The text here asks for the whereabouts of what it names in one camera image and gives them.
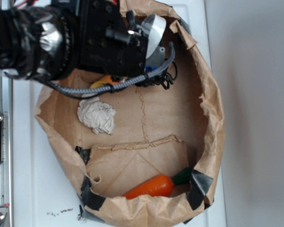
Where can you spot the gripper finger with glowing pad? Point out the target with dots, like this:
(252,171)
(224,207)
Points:
(157,58)
(155,26)

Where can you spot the brown paper bag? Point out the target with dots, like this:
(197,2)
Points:
(157,131)

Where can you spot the aluminium extrusion rail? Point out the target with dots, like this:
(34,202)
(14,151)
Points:
(6,197)

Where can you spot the yellow microfibre cloth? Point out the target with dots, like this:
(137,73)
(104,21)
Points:
(105,80)

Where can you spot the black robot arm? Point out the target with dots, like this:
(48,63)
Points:
(48,43)

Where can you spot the crumpled white paper ball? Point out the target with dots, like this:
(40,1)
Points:
(98,116)

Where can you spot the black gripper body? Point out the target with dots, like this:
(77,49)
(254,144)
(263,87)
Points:
(108,44)

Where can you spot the orange toy carrot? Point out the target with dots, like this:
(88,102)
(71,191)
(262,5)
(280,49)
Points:
(161,185)

